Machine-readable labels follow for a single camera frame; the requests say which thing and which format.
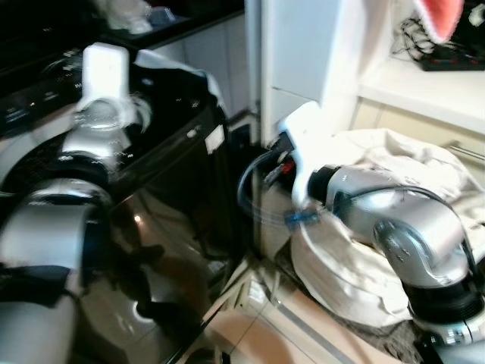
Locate white crumpled bag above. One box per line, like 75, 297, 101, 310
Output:
95, 0, 155, 36

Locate black top-load washing machine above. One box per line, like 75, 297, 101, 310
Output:
0, 0, 255, 364

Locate dark counter top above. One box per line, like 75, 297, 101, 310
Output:
99, 0, 247, 51

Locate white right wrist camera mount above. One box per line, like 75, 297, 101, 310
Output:
276, 100, 335, 210

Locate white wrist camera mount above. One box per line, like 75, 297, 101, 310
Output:
79, 42, 139, 116
276, 100, 335, 210

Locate black power strip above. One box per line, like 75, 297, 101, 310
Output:
421, 42, 485, 74

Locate pink red cloth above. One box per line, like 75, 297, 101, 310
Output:
413, 0, 465, 43

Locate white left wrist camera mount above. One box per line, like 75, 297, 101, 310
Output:
79, 42, 139, 116

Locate white cloth in washer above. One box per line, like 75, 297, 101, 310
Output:
136, 49, 227, 111

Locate metal drawer handle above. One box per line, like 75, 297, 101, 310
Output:
447, 139, 485, 162

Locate white shelf cabinet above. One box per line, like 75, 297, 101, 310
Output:
258, 0, 485, 232

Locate tangled black cables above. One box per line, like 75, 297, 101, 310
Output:
394, 17, 437, 61

